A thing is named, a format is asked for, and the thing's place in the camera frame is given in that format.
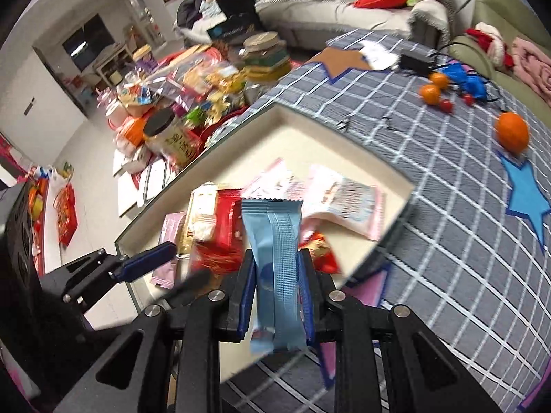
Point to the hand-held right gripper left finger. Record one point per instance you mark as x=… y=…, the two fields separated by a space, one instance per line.
x=245 y=292

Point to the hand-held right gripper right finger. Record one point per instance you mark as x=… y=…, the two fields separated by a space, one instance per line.
x=310 y=292

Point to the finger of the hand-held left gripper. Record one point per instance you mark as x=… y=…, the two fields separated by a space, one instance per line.
x=146 y=260
x=189 y=282

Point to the light blue snack packet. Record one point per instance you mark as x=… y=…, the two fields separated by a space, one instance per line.
x=277 y=258

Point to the long red snack packet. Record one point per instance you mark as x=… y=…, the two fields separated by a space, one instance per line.
x=228 y=211

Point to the pink white snack packet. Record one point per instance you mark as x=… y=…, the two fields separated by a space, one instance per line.
x=273 y=180
x=344 y=202

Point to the dark green shallow box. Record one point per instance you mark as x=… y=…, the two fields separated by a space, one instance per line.
x=301 y=137

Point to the plain pink snack packet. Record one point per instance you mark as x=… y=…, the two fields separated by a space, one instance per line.
x=170 y=245

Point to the crumpled red snack packet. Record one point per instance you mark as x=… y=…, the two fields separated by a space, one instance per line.
x=215 y=260
x=323 y=254

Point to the yellow snack packet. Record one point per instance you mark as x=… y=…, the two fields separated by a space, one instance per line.
x=200 y=215

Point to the red gift bag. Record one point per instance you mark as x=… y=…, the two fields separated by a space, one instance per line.
x=64 y=211

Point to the jar with black lid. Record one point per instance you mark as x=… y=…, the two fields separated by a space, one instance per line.
x=170 y=135

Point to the grey checked star tablecloth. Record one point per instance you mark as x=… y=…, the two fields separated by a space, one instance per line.
x=452 y=223

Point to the pile of snack bags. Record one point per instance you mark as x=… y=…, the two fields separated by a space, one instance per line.
x=202 y=77

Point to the white side table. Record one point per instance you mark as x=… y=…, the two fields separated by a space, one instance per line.
x=112 y=62

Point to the cherry tomato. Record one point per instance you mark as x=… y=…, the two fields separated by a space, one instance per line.
x=468 y=99
x=447 y=105

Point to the small orange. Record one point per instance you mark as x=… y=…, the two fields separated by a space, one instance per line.
x=440 y=79
x=430 y=93

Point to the glass jar gold lid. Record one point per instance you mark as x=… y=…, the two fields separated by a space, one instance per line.
x=262 y=58

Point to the glass display cabinet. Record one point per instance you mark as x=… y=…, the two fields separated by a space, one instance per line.
x=142 y=17

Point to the white tissue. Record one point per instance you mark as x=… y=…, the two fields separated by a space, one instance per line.
x=376 y=56

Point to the dark printed carton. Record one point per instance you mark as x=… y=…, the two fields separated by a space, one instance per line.
x=232 y=26

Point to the dark cloth pile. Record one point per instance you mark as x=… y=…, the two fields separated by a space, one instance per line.
x=191 y=13

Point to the black power adapter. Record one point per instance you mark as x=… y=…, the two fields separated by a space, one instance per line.
x=415 y=62

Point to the large orange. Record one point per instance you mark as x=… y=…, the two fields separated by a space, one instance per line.
x=512 y=132

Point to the blue plastic bag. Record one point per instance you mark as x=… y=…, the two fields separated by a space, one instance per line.
x=467 y=77

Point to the grey striped sofa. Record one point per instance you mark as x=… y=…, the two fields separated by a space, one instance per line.
x=327 y=4

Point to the beige fringed throw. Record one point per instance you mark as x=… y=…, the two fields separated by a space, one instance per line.
x=430 y=17

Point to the red white plush toy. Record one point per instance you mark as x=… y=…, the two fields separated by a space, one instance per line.
x=490 y=38

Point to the pink blanket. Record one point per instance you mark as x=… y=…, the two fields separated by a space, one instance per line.
x=533 y=62

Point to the green armchair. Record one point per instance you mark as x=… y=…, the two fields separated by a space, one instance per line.
x=508 y=4

